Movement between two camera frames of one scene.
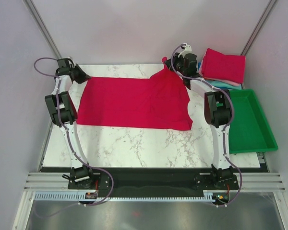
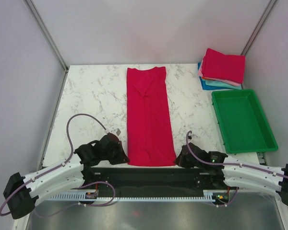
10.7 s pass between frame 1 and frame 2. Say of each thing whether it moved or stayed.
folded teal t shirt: stayed
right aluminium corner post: stayed
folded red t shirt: stayed
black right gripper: moved
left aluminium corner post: stayed
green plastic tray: stayed
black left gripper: moved
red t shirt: moved
